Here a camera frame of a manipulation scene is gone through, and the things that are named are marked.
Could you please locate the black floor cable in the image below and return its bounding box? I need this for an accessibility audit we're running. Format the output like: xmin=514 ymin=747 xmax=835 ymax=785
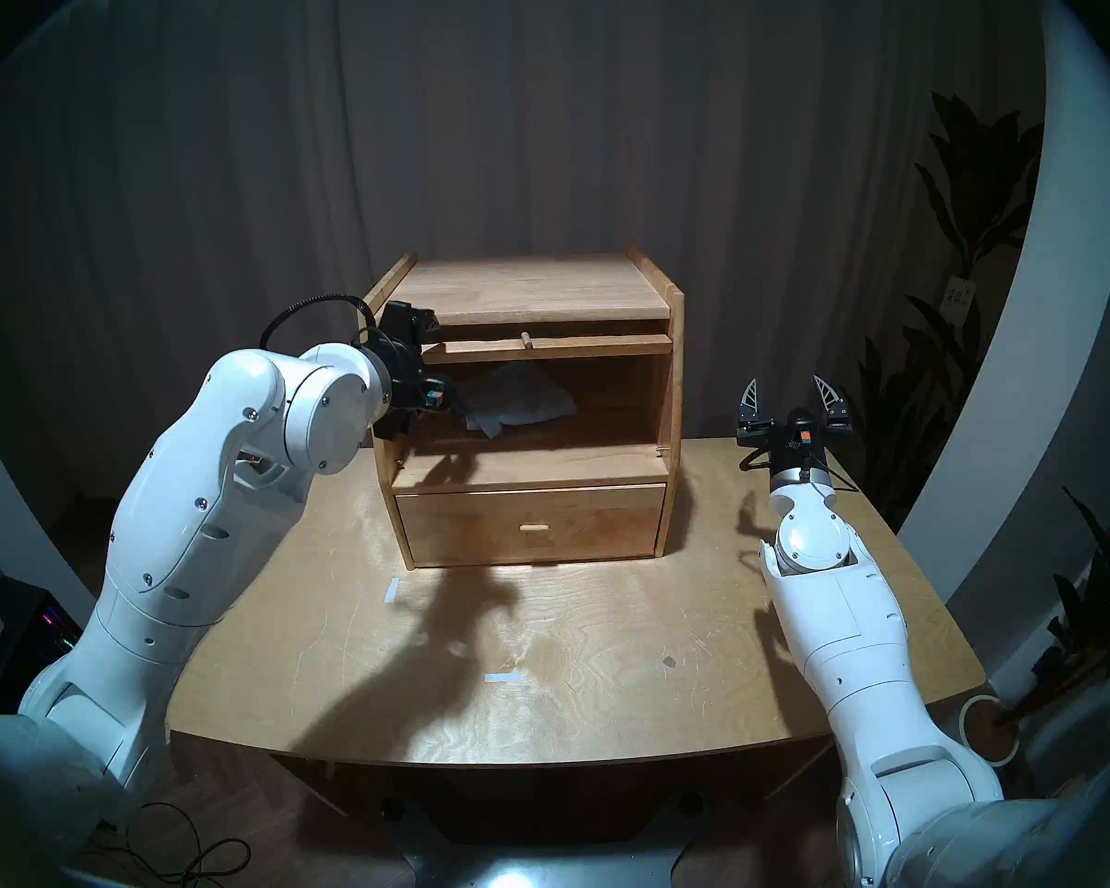
xmin=102 ymin=801 xmax=253 ymax=882

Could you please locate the wooden roll-top door with knob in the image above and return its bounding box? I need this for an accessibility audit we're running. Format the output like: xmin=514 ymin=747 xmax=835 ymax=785
xmin=423 ymin=331 xmax=674 ymax=364

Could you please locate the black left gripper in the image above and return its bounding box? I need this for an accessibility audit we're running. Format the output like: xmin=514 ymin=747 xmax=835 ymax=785
xmin=375 ymin=301 xmax=457 ymax=441

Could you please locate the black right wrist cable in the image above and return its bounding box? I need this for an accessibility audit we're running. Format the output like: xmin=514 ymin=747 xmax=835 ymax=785
xmin=738 ymin=442 xmax=859 ymax=491

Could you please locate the white plant pot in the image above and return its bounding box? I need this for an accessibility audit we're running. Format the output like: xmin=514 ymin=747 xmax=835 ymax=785
xmin=957 ymin=694 xmax=1023 ymax=769

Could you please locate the black computer with coloured lights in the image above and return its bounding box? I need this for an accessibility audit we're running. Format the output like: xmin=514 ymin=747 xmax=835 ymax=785
xmin=0 ymin=576 xmax=84 ymax=711

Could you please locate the wooden drawer with knob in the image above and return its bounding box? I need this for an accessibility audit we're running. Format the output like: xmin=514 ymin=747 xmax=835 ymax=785
xmin=394 ymin=484 xmax=669 ymax=568

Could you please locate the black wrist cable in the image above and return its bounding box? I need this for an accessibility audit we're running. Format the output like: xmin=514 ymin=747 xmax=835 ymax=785
xmin=261 ymin=292 xmax=380 ymax=351
xmin=738 ymin=442 xmax=859 ymax=491

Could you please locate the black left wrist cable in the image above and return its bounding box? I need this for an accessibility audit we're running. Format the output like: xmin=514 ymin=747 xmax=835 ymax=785
xmin=261 ymin=292 xmax=380 ymax=351

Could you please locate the blue towel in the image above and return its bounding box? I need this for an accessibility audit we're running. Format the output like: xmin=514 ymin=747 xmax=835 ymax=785
xmin=462 ymin=364 xmax=576 ymax=438

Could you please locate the wooden cabinet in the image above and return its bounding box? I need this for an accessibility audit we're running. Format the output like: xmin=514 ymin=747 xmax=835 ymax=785
xmin=361 ymin=246 xmax=685 ymax=571

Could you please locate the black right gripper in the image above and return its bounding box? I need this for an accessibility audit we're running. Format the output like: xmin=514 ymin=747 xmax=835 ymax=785
xmin=738 ymin=375 xmax=855 ymax=475

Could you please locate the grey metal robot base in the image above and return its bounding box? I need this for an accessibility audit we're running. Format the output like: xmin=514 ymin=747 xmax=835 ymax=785
xmin=398 ymin=794 xmax=713 ymax=888

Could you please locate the dark plant in white pot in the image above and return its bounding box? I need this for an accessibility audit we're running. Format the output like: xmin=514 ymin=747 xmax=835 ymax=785
xmin=1008 ymin=470 xmax=1110 ymax=739

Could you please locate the tall dark leafy plant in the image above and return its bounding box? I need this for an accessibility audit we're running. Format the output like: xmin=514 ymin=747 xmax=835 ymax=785
xmin=837 ymin=91 xmax=1046 ymax=526

